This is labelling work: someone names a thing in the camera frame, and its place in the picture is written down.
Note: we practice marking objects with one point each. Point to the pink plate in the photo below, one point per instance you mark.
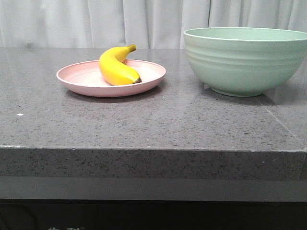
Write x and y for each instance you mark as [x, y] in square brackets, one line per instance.
[85, 78]

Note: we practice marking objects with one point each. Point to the yellow banana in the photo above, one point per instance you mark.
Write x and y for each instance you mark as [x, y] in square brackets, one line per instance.
[113, 69]

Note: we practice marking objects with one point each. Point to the green bowl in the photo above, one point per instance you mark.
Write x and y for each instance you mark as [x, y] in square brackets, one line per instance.
[244, 62]

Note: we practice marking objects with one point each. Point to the white curtain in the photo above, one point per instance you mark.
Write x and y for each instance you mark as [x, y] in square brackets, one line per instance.
[155, 24]

